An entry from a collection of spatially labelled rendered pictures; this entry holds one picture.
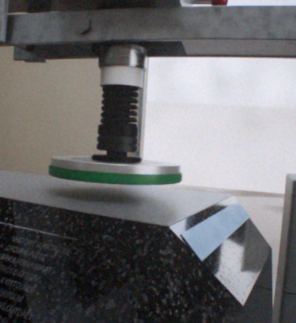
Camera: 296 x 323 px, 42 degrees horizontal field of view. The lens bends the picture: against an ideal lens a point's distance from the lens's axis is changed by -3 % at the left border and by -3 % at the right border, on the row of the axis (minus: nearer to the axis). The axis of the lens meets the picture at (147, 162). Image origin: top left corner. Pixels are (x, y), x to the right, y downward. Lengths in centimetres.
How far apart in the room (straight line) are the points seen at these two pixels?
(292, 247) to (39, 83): 550
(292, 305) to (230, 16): 121
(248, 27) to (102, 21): 22
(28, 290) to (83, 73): 578
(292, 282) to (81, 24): 123
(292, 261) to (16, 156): 564
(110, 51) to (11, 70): 626
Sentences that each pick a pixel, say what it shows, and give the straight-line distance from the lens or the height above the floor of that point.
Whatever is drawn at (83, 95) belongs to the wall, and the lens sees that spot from 612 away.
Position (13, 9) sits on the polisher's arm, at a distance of 85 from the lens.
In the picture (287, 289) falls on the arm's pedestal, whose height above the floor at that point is 44.
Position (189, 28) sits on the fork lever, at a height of 112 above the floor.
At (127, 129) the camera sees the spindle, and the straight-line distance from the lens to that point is 62.
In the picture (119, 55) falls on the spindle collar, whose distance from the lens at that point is 62.
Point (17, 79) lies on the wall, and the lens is 676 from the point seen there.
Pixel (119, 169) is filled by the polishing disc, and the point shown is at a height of 91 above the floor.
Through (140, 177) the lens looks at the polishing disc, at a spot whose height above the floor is 90.
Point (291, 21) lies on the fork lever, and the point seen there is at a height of 113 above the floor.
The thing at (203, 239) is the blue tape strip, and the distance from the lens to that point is 49.
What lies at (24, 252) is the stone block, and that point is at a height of 81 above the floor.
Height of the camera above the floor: 95
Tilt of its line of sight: 3 degrees down
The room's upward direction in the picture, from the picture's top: 4 degrees clockwise
